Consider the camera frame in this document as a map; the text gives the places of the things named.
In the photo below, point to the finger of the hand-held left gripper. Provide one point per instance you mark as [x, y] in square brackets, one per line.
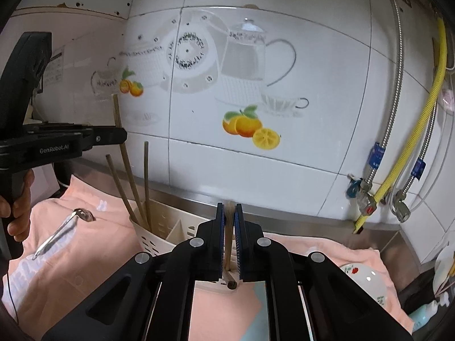
[106, 136]

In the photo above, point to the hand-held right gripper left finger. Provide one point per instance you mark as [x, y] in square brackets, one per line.
[219, 241]

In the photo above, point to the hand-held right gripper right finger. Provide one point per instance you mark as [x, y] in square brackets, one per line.
[239, 241]

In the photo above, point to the brown wooden chopstick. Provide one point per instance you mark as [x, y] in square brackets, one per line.
[119, 184]
[231, 282]
[128, 163]
[146, 177]

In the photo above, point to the cream plastic utensil holder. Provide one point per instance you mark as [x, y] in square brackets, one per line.
[167, 220]

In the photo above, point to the person's left hand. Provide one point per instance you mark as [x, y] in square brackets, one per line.
[23, 213]

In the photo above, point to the metal spoon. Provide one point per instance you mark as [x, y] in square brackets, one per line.
[83, 215]

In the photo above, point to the peach printed towel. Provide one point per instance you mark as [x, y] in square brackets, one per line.
[89, 273]

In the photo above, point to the white ceramic bowl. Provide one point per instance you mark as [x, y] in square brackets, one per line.
[369, 280]

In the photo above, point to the metal angle valve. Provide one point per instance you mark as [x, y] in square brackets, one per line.
[400, 206]

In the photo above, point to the light blue soap bottle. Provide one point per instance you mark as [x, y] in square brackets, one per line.
[423, 318]

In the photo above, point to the white plastic spatula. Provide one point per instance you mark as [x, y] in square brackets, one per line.
[444, 263]

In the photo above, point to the wall label sticker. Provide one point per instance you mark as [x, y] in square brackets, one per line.
[53, 67]

